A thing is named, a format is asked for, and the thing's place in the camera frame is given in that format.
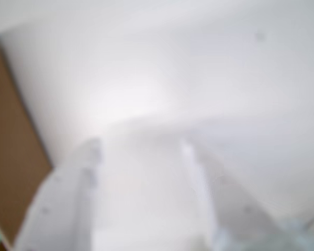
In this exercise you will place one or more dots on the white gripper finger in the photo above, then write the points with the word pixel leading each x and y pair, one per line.
pixel 238 222
pixel 68 209

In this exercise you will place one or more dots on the brown cardboard box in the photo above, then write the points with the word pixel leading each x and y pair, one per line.
pixel 10 130

